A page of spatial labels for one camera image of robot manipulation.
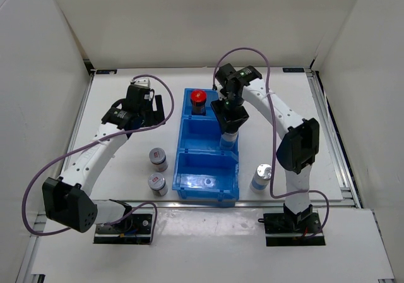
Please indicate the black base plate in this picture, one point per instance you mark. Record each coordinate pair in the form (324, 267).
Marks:
(280, 233)
(136, 230)

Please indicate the red-lid sauce jar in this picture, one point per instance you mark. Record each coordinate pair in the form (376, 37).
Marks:
(198, 99)

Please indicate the far blue storage bin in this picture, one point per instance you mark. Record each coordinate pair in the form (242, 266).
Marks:
(187, 106)

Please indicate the middle blue storage bin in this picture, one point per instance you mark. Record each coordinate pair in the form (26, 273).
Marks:
(199, 134)

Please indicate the left near silver-lid jar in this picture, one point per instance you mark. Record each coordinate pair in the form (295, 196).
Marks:
(157, 184)

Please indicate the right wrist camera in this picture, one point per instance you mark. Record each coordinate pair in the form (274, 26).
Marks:
(223, 73)

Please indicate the near blue storage bin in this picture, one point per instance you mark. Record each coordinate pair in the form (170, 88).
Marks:
(211, 177)

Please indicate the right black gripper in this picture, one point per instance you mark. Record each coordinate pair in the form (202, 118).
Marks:
(239, 118)

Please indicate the left blue corner label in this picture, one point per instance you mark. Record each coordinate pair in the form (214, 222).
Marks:
(106, 72)

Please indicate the blue corner label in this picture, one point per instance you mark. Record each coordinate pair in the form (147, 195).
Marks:
(293, 70)
(106, 72)

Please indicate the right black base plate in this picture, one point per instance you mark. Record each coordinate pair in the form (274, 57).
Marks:
(280, 233)

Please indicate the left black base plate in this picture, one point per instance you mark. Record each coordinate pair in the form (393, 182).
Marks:
(136, 230)

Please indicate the right blue corner label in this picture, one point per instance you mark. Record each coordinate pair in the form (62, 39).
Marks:
(293, 70)

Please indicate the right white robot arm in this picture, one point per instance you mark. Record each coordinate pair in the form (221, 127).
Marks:
(299, 137)

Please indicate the blue storage bin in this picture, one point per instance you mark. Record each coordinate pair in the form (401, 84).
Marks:
(187, 106)
(199, 134)
(211, 177)

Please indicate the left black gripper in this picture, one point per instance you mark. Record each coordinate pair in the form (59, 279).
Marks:
(156, 115)

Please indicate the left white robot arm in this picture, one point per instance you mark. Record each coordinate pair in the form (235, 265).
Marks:
(67, 198)

